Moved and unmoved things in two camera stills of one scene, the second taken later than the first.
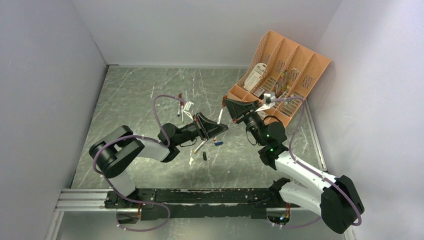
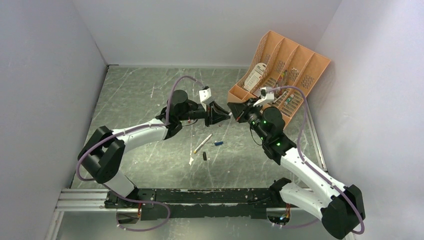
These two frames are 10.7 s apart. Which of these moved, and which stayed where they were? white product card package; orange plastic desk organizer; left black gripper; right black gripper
Moved: left black gripper
Stayed: white product card package; orange plastic desk organizer; right black gripper
